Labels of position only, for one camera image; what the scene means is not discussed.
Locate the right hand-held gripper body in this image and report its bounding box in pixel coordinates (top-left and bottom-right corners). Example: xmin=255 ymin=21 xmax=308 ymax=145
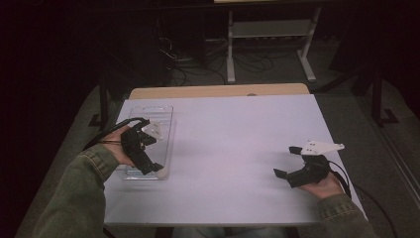
xmin=285 ymin=140 xmax=346 ymax=189

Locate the black metal stand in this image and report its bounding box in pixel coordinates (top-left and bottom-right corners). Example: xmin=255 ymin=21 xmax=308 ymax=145
xmin=88 ymin=78 xmax=113 ymax=130
xmin=370 ymin=65 xmax=400 ymax=128

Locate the white table mat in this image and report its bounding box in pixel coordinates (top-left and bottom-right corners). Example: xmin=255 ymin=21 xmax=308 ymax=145
xmin=103 ymin=93 xmax=368 ymax=227

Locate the white metal desk frame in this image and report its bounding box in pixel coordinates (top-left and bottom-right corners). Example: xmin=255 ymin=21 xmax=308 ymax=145
xmin=213 ymin=0 xmax=331 ymax=84

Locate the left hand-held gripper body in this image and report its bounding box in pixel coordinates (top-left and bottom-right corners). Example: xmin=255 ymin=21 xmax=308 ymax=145
xmin=120 ymin=118 xmax=164 ymax=176

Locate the person's left hand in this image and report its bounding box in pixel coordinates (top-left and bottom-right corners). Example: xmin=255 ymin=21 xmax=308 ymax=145
xmin=104 ymin=125 xmax=136 ymax=168

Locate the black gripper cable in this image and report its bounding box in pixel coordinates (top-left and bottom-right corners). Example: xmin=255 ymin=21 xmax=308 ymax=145
xmin=326 ymin=160 xmax=399 ymax=238
xmin=82 ymin=117 xmax=150 ymax=153

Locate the clear plastic container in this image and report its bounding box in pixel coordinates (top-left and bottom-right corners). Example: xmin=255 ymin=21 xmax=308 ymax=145
xmin=122 ymin=104 xmax=175 ymax=181

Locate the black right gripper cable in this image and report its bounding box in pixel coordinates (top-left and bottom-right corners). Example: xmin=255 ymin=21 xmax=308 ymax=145
xmin=326 ymin=160 xmax=399 ymax=238

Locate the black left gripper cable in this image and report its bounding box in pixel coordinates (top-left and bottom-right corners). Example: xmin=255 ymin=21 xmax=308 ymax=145
xmin=82 ymin=117 xmax=150 ymax=153

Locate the bundle of floor cables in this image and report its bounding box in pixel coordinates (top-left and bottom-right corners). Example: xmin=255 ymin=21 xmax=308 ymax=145
xmin=157 ymin=36 xmax=275 ymax=87

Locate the person's right hand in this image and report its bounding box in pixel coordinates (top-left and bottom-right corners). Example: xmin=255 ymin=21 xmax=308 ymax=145
xmin=297 ymin=171 xmax=346 ymax=200

